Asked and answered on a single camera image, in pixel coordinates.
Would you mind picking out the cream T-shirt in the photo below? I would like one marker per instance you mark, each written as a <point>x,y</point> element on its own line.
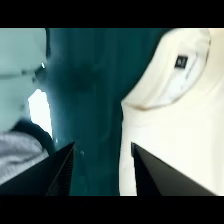
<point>180,116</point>

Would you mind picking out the grey garment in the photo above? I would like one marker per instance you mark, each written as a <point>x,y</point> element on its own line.
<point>18,151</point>

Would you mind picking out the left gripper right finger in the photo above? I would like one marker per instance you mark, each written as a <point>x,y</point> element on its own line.
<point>156,178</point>

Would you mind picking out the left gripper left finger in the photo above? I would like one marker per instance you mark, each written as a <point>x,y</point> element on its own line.
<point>50,176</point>

